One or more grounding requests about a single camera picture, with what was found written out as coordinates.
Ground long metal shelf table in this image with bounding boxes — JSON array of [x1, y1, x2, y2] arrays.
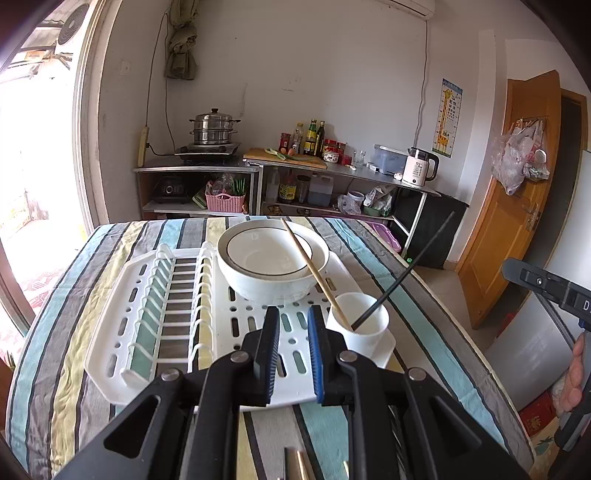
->
[[244, 157, 442, 243]]

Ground dark yellow-label bottle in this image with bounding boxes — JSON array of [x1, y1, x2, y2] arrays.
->
[[303, 119, 319, 156]]

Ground glass balcony door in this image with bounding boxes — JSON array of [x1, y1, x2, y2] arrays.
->
[[0, 0, 114, 326]]

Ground white electric kettle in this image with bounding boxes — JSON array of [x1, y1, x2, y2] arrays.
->
[[402, 147, 440, 188]]

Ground black panel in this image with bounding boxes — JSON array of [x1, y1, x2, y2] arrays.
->
[[394, 189, 470, 271]]

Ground white cup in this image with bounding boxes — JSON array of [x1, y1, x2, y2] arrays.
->
[[326, 292, 389, 368]]

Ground black chopstick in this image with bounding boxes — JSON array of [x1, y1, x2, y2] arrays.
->
[[350, 211, 456, 333]]

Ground blue-grey plastic container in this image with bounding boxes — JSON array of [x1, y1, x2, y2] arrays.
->
[[372, 144, 410, 175]]

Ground beige power strip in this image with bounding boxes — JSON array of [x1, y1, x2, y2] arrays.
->
[[137, 125, 151, 167]]

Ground wooden door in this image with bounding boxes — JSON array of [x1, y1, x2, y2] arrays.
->
[[456, 69, 562, 330]]

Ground dark liquid jug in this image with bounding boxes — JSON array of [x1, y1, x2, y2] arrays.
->
[[307, 172, 334, 208]]

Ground wooden cutting board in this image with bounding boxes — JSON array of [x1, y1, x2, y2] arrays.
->
[[243, 148, 328, 170]]

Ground pink woven basket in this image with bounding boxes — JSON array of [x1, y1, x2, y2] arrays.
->
[[205, 191, 247, 214]]

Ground air conditioner cable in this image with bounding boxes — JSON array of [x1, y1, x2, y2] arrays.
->
[[413, 18, 430, 154]]

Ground giraffe wall poster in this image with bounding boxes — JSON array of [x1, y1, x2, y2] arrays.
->
[[433, 78, 464, 160]]

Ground black cooktop stove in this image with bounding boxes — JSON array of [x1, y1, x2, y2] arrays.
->
[[174, 141, 242, 162]]

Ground white air conditioner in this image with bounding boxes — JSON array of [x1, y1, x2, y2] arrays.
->
[[382, 0, 436, 20]]

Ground steel steamer pot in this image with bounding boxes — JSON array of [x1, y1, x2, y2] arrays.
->
[[188, 108, 242, 147]]

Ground green and white bag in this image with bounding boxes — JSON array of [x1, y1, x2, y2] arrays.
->
[[363, 185, 396, 218]]

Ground black-rimmed white bowl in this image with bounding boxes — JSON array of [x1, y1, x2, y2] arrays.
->
[[225, 227, 321, 279]]

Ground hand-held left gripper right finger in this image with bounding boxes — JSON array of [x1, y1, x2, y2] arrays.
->
[[307, 305, 532, 480]]

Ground soy sauce bottle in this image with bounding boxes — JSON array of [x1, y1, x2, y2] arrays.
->
[[278, 169, 297, 204]]

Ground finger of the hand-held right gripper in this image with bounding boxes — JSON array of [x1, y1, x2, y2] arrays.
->
[[501, 257, 568, 305]]

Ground low metal shelf table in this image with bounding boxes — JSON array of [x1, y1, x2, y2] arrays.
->
[[132, 157, 262, 219]]

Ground striped tablecloth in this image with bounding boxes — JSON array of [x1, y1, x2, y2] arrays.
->
[[7, 216, 536, 480]]

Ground hanging green cloth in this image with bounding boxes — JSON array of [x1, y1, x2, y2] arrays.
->
[[165, 0, 201, 80]]

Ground outdoor air conditioner unit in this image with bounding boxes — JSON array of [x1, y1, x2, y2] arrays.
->
[[54, 2, 91, 47]]

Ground hanging plastic bags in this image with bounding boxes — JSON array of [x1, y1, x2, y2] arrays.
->
[[490, 117, 551, 195]]

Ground pink-lidded storage box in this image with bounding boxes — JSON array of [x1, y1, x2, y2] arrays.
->
[[359, 220, 403, 253]]

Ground large white bowl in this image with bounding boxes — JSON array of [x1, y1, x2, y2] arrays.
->
[[217, 219, 331, 304]]

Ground thin wall cable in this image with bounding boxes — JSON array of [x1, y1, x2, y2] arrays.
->
[[145, 13, 170, 128]]

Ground white plastic dish rack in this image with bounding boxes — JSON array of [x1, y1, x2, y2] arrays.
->
[[85, 242, 397, 407]]

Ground person's right hand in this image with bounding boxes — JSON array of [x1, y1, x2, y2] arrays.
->
[[553, 330, 588, 417]]

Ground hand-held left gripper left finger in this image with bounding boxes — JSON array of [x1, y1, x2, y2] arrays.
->
[[53, 305, 282, 480]]

